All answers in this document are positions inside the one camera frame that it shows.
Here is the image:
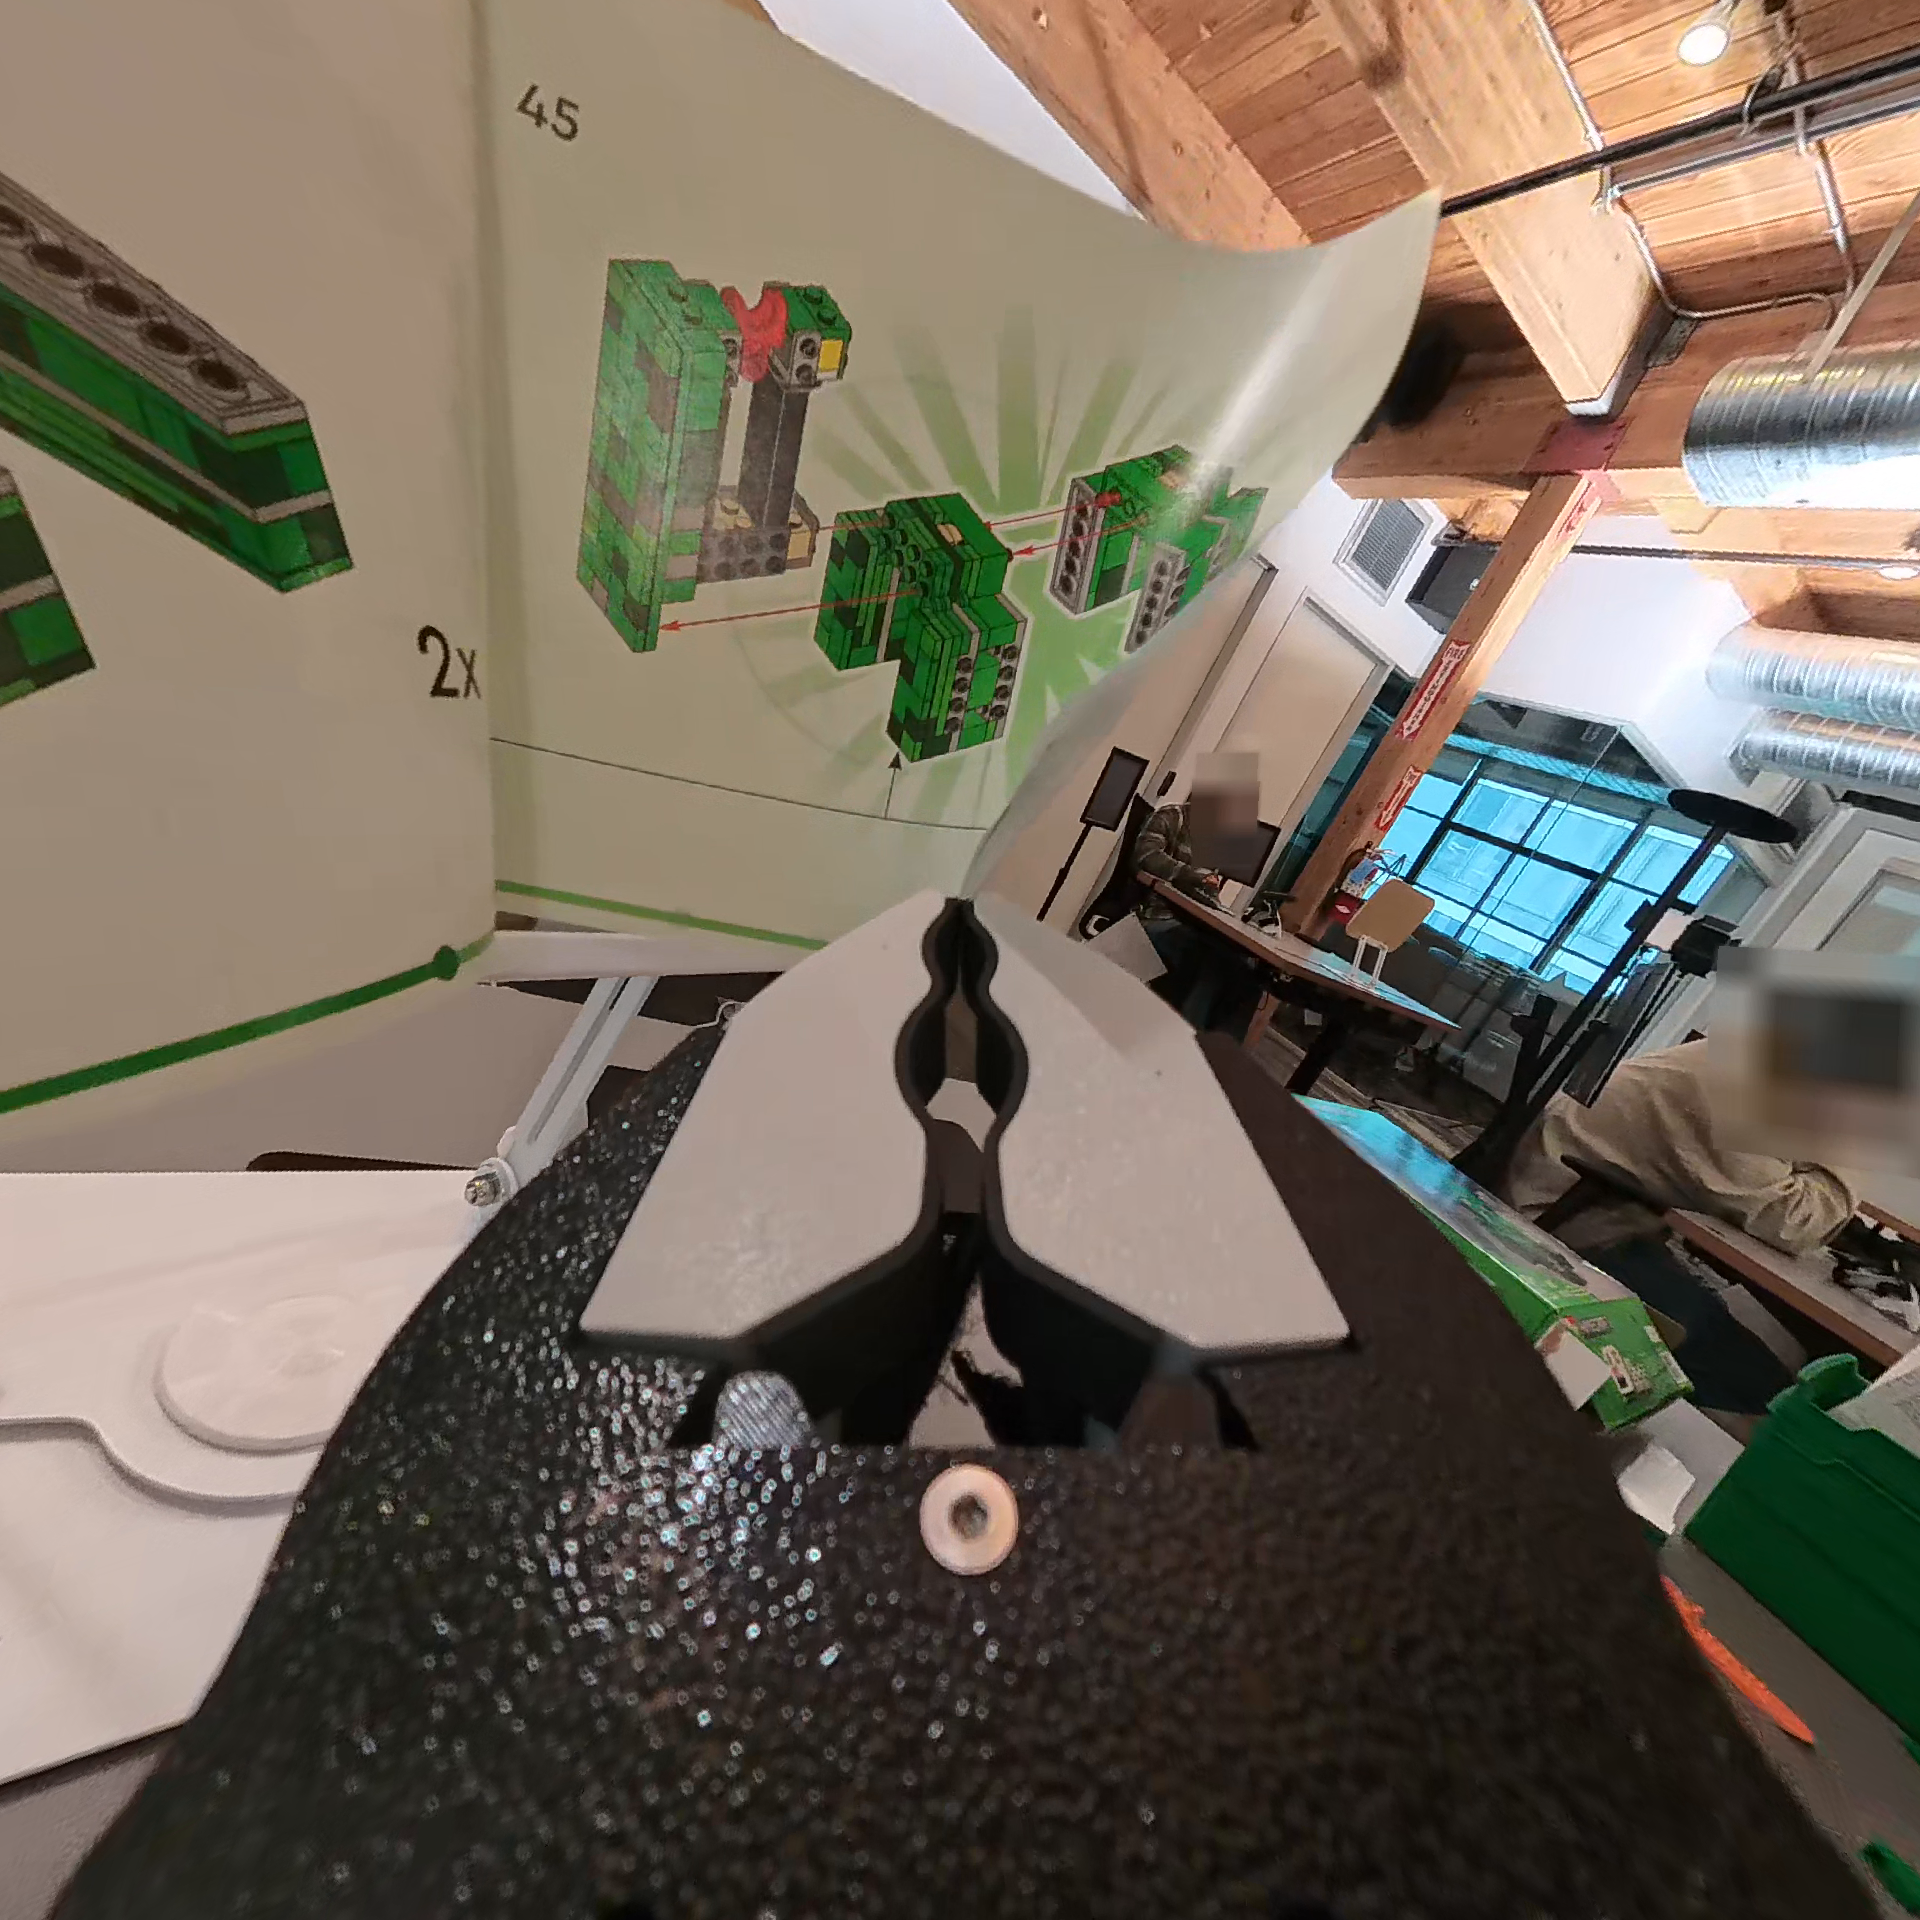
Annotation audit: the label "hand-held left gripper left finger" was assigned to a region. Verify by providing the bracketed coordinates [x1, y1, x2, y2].
[578, 894, 993, 1446]

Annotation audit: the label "large grid window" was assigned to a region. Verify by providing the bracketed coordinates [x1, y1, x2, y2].
[1373, 735, 1741, 992]

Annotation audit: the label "pale wooden chair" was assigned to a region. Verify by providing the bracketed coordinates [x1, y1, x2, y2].
[1341, 882, 1428, 977]

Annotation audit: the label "long wooden work table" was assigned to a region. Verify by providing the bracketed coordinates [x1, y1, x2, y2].
[1662, 1199, 1920, 1364]

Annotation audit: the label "white papers in bin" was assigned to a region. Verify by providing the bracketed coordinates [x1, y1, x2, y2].
[1821, 1356, 1920, 1446]

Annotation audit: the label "green plastic bin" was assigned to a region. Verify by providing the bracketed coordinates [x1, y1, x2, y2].
[1684, 1351, 1920, 1747]

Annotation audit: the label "green toy brick box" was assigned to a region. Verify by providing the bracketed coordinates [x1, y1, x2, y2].
[1298, 1096, 1695, 1433]

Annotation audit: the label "black ceiling pipe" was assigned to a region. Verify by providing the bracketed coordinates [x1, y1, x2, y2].
[1440, 67, 1920, 211]

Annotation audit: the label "black floor lamp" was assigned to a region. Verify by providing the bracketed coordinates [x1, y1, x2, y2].
[1462, 789, 1803, 1186]

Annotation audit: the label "black screen on stand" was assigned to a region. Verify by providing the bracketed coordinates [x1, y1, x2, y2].
[1082, 746, 1154, 935]

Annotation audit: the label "large silver air duct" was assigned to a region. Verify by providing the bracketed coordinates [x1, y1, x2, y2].
[1678, 338, 1920, 512]

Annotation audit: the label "wooden office table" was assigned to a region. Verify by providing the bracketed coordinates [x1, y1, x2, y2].
[1149, 876, 1462, 1096]

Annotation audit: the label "white paper scrap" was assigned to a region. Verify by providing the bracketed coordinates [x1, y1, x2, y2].
[1611, 1446, 1703, 1542]

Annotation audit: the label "white wall vent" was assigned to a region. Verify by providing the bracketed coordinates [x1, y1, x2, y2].
[1337, 495, 1433, 606]

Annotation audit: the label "wooden support post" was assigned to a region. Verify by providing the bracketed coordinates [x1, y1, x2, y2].
[1327, 472, 1598, 940]

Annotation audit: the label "small silver air duct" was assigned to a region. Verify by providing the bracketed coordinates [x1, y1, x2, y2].
[1703, 623, 1920, 795]

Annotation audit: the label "orange brick separator tool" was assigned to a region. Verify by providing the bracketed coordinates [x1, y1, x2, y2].
[1657, 1577, 1817, 1747]

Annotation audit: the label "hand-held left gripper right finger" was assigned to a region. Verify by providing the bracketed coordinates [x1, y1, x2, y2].
[960, 894, 1352, 1451]

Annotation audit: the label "white book stand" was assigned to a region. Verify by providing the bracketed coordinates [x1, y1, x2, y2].
[0, 932, 821, 1793]

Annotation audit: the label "toy brick instruction booklet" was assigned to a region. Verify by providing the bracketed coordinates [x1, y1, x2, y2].
[0, 0, 1445, 1119]

